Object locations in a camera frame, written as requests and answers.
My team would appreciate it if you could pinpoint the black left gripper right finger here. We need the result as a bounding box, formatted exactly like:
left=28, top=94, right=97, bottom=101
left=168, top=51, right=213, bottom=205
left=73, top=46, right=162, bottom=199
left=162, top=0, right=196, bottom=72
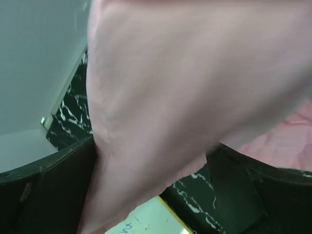
left=206, top=144, right=312, bottom=234

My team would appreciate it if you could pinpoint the pink satin pillowcase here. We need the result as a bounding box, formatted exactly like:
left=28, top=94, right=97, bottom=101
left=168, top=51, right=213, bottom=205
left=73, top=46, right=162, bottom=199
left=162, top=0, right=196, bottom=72
left=78, top=0, right=312, bottom=234

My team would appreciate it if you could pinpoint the small whiteboard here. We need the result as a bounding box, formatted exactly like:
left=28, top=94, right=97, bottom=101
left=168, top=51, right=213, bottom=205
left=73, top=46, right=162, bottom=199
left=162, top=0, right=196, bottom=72
left=106, top=196, right=192, bottom=234

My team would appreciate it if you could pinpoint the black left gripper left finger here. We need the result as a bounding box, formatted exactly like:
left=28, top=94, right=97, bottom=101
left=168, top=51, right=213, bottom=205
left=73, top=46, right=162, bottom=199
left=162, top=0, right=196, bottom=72
left=0, top=136, right=97, bottom=234

